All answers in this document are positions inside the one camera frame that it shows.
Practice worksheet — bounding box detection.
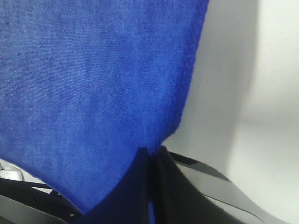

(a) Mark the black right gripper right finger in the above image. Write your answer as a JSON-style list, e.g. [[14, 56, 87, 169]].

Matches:
[[149, 146, 284, 224]]

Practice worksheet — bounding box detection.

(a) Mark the blue microfibre towel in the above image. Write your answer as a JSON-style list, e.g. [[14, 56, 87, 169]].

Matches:
[[0, 0, 208, 224]]

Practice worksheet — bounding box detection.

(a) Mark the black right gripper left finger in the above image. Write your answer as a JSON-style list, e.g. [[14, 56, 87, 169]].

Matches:
[[0, 178, 83, 224]]

